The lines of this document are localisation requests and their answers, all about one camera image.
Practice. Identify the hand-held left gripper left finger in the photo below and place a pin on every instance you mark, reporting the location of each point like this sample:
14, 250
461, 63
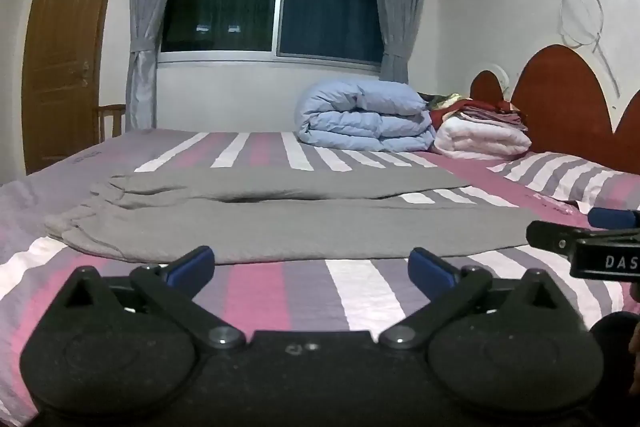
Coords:
191, 264

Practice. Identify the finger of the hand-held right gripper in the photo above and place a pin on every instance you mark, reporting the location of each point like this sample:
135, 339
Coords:
550, 234
614, 217

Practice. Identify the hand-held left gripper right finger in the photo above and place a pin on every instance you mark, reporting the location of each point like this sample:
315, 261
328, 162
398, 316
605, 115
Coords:
429, 265

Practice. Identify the grey pants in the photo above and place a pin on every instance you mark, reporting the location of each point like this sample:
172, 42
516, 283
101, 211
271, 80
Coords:
280, 219

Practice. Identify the striped pillow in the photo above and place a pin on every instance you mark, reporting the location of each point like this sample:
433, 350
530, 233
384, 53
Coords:
565, 177

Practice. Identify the folded white blanket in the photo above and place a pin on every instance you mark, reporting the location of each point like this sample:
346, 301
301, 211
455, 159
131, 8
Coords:
480, 139

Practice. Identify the bed with striped sheet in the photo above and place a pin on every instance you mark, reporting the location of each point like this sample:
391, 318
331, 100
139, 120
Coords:
310, 287

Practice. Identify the red wooden headboard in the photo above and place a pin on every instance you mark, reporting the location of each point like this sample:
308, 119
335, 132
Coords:
565, 102

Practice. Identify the stack of red clothes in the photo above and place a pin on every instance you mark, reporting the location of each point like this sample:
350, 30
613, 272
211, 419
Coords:
492, 109

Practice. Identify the folded light blue duvet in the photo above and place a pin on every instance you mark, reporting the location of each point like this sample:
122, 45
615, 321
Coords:
362, 117

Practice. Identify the wooden chair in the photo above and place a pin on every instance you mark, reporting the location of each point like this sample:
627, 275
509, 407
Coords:
111, 119

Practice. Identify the brown wooden door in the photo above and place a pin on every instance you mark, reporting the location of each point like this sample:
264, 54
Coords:
65, 57

